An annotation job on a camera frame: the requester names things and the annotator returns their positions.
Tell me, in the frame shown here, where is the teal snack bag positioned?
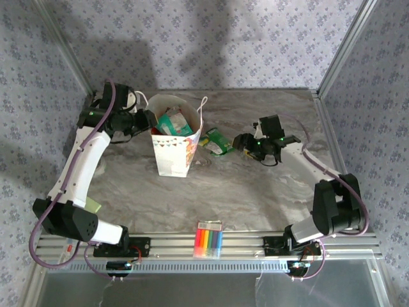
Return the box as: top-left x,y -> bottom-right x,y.
156,108 -> 194,137

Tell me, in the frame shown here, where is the white paper gift bag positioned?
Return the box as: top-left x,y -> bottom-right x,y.
148,94 -> 208,177

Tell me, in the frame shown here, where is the green snack bag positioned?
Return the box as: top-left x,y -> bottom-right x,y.
199,127 -> 236,157

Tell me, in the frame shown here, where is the green sticky note pad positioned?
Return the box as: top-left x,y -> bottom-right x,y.
84,197 -> 102,214

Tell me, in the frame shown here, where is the pack of coloured markers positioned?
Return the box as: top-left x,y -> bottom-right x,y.
193,220 -> 224,259

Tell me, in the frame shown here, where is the right controller board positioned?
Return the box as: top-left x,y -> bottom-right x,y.
286,260 -> 311,276

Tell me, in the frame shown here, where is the controller board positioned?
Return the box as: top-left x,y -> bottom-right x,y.
286,260 -> 311,276
106,260 -> 132,278

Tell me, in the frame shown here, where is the left controller board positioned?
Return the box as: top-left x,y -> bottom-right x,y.
106,260 -> 132,278

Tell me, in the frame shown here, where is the clear packet with red item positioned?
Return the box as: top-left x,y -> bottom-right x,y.
57,244 -> 73,268

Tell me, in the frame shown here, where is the grey front panel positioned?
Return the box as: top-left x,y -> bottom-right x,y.
41,271 -> 383,307

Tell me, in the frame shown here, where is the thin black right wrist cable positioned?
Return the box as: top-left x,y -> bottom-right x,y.
260,153 -> 279,168

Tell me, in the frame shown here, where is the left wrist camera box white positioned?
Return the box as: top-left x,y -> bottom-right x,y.
126,90 -> 144,111

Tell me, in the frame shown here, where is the aluminium frame post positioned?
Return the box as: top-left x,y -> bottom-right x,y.
31,0 -> 97,97
316,0 -> 380,97

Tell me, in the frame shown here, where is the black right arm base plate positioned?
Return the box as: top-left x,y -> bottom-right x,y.
263,235 -> 322,256

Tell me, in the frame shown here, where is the thin red wire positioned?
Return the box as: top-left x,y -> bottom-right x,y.
300,248 -> 316,265
130,245 -> 143,265

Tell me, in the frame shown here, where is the aluminium mounting rail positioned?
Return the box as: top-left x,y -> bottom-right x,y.
33,232 -> 384,262

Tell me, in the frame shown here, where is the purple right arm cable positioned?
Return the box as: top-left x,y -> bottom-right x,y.
282,113 -> 371,282

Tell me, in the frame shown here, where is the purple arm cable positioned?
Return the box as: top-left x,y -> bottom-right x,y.
282,113 -> 371,282
28,79 -> 141,282

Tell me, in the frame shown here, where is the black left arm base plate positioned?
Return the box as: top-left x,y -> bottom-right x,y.
93,237 -> 151,258

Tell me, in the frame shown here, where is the grey slotted cable duct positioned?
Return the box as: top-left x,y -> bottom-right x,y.
47,259 -> 374,273

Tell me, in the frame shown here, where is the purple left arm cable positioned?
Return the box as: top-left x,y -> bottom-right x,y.
28,79 -> 141,282

